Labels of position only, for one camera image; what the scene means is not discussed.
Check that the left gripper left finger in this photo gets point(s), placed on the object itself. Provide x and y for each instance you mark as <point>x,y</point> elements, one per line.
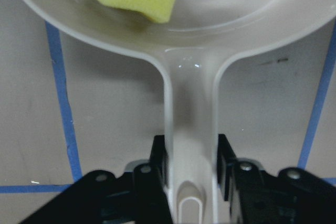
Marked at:
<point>136,196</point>

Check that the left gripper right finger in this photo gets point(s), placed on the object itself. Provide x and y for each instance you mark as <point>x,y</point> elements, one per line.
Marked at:
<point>255,196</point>

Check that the beige plastic dustpan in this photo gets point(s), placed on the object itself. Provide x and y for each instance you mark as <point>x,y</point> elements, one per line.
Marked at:
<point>191,52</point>

